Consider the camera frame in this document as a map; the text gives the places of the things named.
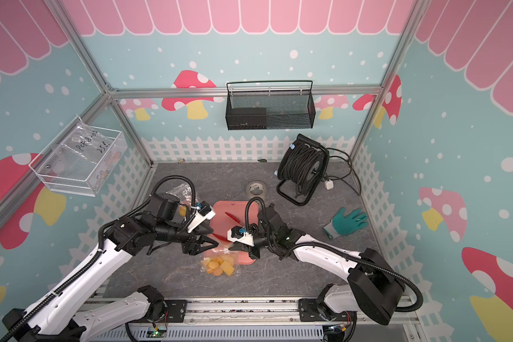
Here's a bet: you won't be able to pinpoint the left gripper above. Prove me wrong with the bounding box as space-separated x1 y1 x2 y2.
157 221 219 257

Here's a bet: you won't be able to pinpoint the clear resealable bag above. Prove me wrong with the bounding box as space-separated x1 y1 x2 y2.
200 250 239 276

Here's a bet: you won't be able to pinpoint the red kitchen tongs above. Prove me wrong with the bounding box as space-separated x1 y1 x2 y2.
210 212 242 242

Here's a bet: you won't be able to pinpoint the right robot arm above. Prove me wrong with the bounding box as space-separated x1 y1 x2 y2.
227 205 423 325

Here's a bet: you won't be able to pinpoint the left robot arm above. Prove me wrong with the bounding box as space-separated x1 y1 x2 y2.
2 194 218 341

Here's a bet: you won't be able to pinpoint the clear tape roll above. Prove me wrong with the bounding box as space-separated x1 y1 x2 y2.
246 181 268 198

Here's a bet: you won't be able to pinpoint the green rubber glove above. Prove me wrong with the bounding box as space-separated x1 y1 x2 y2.
323 207 369 239

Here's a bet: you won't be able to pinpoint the white power plug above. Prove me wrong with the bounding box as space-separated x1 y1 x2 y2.
324 180 334 190

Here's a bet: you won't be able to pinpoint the black box in basket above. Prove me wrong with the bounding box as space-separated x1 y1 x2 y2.
226 108 267 131

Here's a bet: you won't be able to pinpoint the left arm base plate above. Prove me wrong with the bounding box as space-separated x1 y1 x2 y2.
151 300 188 323

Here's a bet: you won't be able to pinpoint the black cable reel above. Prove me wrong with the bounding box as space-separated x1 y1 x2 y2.
276 134 330 207

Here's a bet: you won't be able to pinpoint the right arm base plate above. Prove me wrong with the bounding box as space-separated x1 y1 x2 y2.
298 299 356 322

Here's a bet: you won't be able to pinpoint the black mesh wall basket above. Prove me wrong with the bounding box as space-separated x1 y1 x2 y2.
226 80 316 130

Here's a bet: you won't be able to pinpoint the white wire wall basket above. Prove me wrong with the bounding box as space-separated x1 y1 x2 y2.
28 117 128 197

